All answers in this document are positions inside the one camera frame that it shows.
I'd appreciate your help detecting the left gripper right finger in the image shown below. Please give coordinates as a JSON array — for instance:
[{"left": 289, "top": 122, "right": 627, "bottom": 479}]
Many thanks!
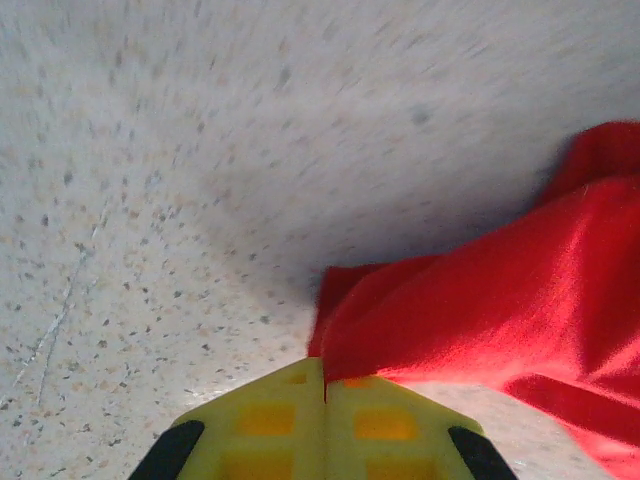
[{"left": 324, "top": 374, "right": 520, "bottom": 480}]

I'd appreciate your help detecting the red t-shirt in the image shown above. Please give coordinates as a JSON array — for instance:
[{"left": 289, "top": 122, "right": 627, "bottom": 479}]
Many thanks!
[{"left": 307, "top": 119, "right": 640, "bottom": 480}]

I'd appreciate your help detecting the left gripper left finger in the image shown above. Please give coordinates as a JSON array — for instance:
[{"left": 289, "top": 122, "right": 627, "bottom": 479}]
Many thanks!
[{"left": 127, "top": 356, "right": 329, "bottom": 480}]

